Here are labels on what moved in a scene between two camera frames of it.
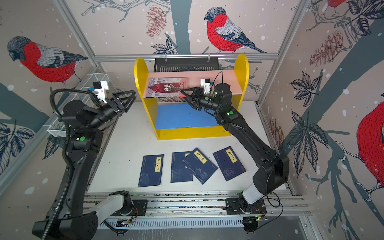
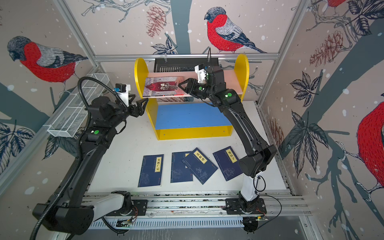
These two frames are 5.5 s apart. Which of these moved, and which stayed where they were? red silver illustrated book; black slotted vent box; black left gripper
Moved: black left gripper
Stayed: red silver illustrated book; black slotted vent box
